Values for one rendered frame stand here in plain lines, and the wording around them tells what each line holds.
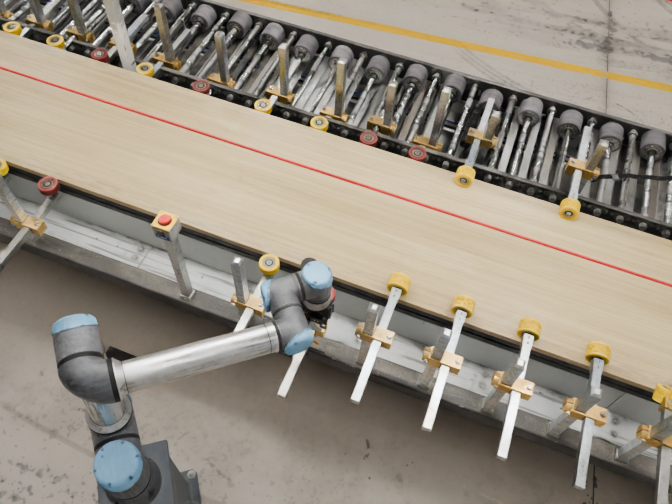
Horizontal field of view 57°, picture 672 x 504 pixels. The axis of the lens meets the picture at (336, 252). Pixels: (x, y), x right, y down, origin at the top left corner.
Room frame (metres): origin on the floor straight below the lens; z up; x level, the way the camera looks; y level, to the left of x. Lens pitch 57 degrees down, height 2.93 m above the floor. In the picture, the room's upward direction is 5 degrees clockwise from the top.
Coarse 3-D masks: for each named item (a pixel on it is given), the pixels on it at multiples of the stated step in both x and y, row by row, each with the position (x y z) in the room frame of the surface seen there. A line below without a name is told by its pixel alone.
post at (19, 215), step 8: (0, 176) 1.41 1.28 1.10; (0, 184) 1.39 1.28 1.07; (0, 192) 1.38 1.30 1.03; (8, 192) 1.40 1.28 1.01; (8, 200) 1.38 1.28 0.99; (16, 200) 1.41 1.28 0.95; (8, 208) 1.39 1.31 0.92; (16, 208) 1.39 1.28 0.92; (16, 216) 1.38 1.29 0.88; (24, 216) 1.40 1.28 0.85
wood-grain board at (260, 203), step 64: (0, 64) 2.23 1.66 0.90; (64, 64) 2.27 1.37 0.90; (0, 128) 1.82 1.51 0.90; (64, 128) 1.86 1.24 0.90; (128, 128) 1.89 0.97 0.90; (192, 128) 1.92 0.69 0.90; (256, 128) 1.96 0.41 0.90; (128, 192) 1.54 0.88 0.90; (192, 192) 1.57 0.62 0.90; (256, 192) 1.60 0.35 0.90; (320, 192) 1.63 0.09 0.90; (448, 192) 1.69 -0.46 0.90; (512, 192) 1.72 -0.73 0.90; (320, 256) 1.31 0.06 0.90; (384, 256) 1.33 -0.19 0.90; (448, 256) 1.36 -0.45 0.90; (512, 256) 1.39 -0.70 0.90; (576, 256) 1.41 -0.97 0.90; (640, 256) 1.44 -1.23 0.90; (448, 320) 1.09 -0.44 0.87; (512, 320) 1.10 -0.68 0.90; (576, 320) 1.12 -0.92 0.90; (640, 320) 1.15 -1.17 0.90; (640, 384) 0.89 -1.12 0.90
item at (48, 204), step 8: (48, 200) 1.51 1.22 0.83; (56, 200) 1.53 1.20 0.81; (40, 208) 1.47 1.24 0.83; (48, 208) 1.48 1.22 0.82; (32, 216) 1.42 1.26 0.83; (40, 216) 1.43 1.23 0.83; (24, 232) 1.34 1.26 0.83; (16, 240) 1.30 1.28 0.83; (24, 240) 1.32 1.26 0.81; (8, 248) 1.26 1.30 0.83; (16, 248) 1.27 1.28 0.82; (0, 256) 1.22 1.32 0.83; (8, 256) 1.23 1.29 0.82; (0, 264) 1.18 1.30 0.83
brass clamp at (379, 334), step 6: (360, 324) 0.99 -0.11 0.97; (360, 330) 0.97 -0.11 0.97; (378, 330) 0.97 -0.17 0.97; (384, 330) 0.97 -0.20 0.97; (360, 336) 0.95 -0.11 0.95; (366, 336) 0.95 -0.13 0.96; (372, 336) 0.95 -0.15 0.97; (378, 336) 0.95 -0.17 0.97; (384, 336) 0.95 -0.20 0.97; (384, 342) 0.93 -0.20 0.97; (390, 342) 0.93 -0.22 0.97
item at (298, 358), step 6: (312, 330) 1.00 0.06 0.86; (300, 354) 0.90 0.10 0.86; (294, 360) 0.88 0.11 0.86; (300, 360) 0.88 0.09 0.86; (294, 366) 0.86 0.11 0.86; (288, 372) 0.83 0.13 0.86; (294, 372) 0.83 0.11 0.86; (288, 378) 0.81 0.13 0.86; (294, 378) 0.82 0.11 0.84; (282, 384) 0.78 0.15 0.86; (288, 384) 0.79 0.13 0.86; (282, 390) 0.76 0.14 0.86; (288, 390) 0.77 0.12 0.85; (282, 396) 0.74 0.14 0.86
